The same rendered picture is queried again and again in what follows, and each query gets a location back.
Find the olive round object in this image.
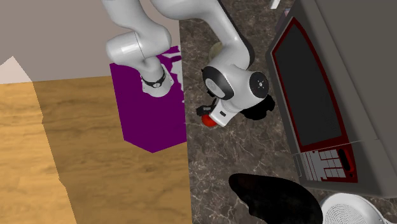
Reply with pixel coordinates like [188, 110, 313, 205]
[207, 41, 223, 62]

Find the purple robot stand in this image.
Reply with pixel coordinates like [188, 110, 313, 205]
[109, 45, 188, 154]

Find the red round fruit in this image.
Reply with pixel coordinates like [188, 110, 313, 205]
[201, 114, 218, 129]

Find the white colander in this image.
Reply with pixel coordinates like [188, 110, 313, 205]
[319, 192, 397, 224]

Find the grey microwave with red trim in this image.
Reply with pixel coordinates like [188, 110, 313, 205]
[265, 0, 397, 199]

